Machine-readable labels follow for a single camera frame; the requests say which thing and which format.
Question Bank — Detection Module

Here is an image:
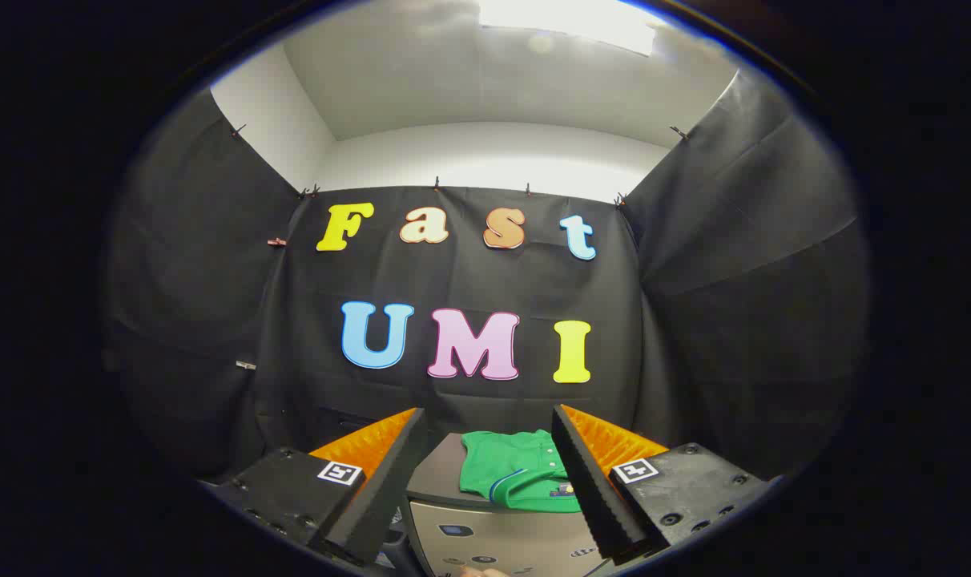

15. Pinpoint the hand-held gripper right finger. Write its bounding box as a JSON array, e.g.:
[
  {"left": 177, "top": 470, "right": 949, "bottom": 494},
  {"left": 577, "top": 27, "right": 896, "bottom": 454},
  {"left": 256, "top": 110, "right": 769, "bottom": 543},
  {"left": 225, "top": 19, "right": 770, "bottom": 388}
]
[{"left": 550, "top": 404, "right": 785, "bottom": 562}]

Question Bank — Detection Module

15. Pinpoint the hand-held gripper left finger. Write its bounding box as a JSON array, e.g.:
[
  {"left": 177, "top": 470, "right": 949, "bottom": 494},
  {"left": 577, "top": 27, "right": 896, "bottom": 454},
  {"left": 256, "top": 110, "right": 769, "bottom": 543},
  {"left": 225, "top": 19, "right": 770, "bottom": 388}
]
[{"left": 199, "top": 406, "right": 430, "bottom": 567}]

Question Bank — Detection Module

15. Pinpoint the green polo shirt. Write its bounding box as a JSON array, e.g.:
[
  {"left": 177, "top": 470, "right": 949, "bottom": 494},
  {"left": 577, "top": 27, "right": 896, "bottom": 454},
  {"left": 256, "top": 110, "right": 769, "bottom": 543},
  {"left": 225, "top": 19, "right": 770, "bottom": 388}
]
[{"left": 459, "top": 429, "right": 584, "bottom": 514}]

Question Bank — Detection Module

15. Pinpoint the grey top white appliance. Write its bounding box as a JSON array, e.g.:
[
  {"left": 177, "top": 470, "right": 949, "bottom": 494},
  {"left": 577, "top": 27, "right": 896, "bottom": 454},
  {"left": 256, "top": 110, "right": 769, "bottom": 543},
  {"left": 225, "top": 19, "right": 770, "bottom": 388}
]
[{"left": 404, "top": 431, "right": 614, "bottom": 577}]

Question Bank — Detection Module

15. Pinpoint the black backdrop cloth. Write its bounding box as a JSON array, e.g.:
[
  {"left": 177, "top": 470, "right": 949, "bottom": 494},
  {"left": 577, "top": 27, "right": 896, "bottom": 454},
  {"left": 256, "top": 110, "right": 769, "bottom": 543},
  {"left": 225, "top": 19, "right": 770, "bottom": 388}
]
[{"left": 105, "top": 71, "right": 869, "bottom": 490}]

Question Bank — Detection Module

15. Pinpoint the row of small dark clips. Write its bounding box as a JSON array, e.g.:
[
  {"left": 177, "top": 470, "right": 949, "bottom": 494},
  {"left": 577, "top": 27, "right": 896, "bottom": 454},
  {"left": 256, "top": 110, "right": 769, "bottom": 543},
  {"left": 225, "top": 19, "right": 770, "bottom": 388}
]
[{"left": 229, "top": 123, "right": 691, "bottom": 211}]

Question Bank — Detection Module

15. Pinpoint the ceiling light panel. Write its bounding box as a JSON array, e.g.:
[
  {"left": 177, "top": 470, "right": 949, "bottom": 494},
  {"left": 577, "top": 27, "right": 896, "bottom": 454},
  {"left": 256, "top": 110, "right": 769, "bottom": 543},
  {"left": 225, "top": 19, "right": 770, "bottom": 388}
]
[{"left": 477, "top": 0, "right": 664, "bottom": 57}]

